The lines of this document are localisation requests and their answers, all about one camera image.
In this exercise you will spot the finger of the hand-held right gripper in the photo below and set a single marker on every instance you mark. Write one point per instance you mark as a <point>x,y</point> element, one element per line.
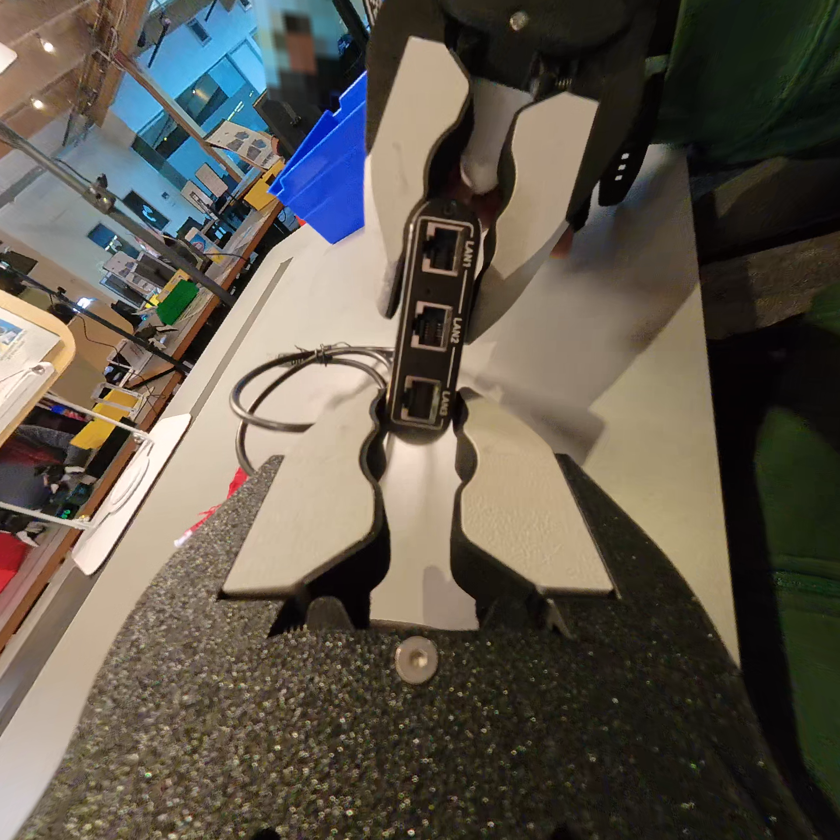
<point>544,184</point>
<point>407,131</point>

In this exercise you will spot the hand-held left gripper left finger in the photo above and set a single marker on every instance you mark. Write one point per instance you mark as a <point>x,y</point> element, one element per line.
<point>308,505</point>

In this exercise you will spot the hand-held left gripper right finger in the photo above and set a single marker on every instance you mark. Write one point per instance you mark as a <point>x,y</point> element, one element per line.
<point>531,512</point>

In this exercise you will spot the black ethernet port hub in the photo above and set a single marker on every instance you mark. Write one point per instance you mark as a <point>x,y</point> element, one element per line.
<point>430,289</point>

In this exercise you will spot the person's right hand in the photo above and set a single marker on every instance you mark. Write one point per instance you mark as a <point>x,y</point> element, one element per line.
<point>565,246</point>

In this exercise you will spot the blue plastic bin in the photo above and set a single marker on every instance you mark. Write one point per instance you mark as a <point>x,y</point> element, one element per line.
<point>328,177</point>

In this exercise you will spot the white display stand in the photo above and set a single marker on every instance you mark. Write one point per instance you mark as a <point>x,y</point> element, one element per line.
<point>151,459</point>

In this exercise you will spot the yellow plastic bin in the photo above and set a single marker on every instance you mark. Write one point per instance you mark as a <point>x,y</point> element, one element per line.
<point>98,426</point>

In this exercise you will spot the green plastic bin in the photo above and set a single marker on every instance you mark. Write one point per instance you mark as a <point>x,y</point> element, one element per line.
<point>177,305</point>

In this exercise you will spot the person's green sweater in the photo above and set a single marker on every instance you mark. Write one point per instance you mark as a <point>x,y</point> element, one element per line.
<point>807,525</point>

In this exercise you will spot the wooden workbench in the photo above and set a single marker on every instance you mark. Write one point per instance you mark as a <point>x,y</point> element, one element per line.
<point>39,577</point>

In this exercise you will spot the silver metal pole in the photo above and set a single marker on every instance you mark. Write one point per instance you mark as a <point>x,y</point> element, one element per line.
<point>98,197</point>

